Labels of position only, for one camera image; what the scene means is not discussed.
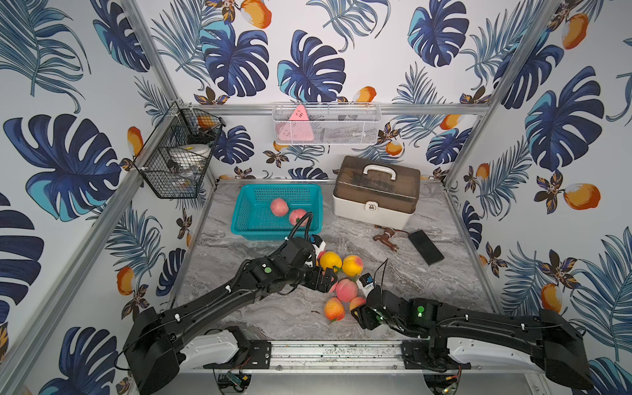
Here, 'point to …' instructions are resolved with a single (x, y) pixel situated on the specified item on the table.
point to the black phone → (425, 247)
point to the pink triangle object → (299, 127)
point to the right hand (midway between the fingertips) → (358, 308)
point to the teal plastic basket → (253, 220)
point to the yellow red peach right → (353, 266)
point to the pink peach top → (320, 253)
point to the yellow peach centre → (330, 258)
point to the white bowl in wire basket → (188, 156)
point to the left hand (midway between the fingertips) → (327, 272)
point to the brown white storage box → (375, 193)
